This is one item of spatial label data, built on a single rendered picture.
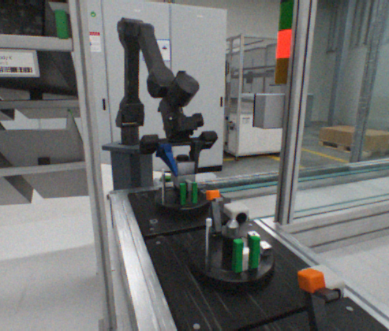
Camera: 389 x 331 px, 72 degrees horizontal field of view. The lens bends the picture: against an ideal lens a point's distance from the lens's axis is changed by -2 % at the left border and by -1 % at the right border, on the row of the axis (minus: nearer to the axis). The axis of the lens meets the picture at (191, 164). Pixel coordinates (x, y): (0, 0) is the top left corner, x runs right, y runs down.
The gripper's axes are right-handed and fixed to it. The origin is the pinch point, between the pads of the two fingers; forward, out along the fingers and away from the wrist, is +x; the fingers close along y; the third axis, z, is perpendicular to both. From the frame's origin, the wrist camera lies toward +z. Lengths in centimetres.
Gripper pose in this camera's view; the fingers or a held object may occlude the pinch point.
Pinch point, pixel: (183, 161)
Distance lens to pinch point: 64.7
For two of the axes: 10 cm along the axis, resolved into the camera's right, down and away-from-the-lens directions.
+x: 2.2, 9.1, -3.5
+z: 2.8, -4.0, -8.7
